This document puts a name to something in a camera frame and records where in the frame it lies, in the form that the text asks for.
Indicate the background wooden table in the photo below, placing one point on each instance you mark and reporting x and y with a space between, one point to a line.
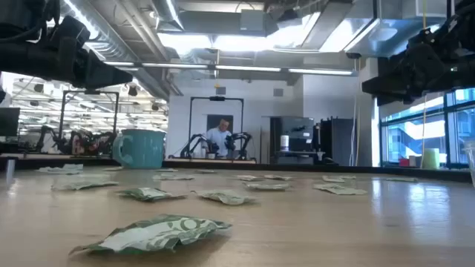
222 161

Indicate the black gantry frame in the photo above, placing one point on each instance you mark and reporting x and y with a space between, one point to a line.
61 118
190 122

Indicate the yellow-green cylinder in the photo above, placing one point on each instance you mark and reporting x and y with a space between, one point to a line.
430 159

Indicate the red box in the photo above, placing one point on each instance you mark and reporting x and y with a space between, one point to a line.
404 162

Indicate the long ceiling light bar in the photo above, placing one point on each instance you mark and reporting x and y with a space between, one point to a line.
245 68

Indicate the small white box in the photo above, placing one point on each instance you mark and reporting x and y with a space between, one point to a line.
415 161

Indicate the green white stevia packet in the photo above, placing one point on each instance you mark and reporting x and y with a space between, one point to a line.
172 177
148 194
167 170
83 184
205 171
402 179
278 177
61 169
335 178
148 235
112 169
267 186
226 197
248 178

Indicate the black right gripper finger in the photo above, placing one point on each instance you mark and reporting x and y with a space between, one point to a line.
397 97
393 76

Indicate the dome security camera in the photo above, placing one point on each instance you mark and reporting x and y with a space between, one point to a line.
353 55

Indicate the white canister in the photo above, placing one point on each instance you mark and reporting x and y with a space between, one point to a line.
284 143

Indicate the person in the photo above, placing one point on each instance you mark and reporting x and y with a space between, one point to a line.
219 140

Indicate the round silver air duct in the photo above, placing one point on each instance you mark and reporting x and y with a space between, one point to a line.
111 41

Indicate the clear plastic bin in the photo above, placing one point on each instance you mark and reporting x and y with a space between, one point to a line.
471 163

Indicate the black computer monitor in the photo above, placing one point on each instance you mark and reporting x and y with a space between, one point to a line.
9 122

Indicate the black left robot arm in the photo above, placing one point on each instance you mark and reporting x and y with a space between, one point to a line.
22 15

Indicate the black window frame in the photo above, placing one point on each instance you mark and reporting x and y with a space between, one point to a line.
447 130

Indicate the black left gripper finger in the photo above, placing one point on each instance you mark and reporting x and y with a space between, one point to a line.
100 84
104 70

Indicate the black shelf cabinet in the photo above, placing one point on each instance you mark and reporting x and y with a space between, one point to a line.
298 130

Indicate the teal ceramic mug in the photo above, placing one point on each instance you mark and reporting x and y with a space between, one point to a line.
143 150

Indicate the tall black cabinet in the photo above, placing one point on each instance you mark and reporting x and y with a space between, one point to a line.
337 141

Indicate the grey metal post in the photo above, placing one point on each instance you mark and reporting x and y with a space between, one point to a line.
10 170

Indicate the light blue sweetener packet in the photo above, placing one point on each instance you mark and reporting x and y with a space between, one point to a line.
341 190

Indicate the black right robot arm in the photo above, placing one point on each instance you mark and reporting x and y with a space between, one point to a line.
462 15

